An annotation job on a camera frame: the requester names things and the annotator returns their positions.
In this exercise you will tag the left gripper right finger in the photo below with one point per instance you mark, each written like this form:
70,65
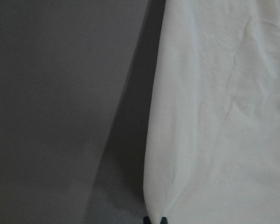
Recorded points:
164,220

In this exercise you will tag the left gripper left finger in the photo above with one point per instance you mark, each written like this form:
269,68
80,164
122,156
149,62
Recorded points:
146,220

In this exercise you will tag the cream long-sleeve printed shirt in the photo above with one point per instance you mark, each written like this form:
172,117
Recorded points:
213,141

